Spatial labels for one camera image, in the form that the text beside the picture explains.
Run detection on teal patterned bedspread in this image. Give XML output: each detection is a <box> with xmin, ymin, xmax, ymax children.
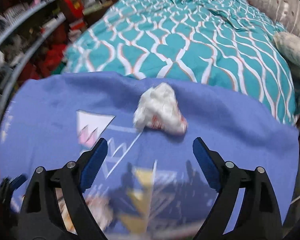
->
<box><xmin>64</xmin><ymin>0</ymin><xmax>299</xmax><ymax>125</ymax></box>

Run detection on yellow brown cardboard box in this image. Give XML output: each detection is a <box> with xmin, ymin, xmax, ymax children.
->
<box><xmin>55</xmin><ymin>188</ymin><xmax>113</xmax><ymax>234</ymax></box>

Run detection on folded grey checked quilt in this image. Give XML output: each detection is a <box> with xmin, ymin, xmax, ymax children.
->
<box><xmin>273</xmin><ymin>32</ymin><xmax>300</xmax><ymax>79</ymax></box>

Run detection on white paper ball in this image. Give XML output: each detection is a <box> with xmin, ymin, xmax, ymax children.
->
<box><xmin>133</xmin><ymin>82</ymin><xmax>187</xmax><ymax>135</ymax></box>

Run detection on cluttered metal shelf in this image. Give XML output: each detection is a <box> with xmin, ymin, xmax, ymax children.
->
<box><xmin>0</xmin><ymin>0</ymin><xmax>91</xmax><ymax>140</ymax></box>

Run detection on red gift box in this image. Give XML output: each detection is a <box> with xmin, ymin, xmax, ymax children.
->
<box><xmin>59</xmin><ymin>0</ymin><xmax>84</xmax><ymax>23</ymax></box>

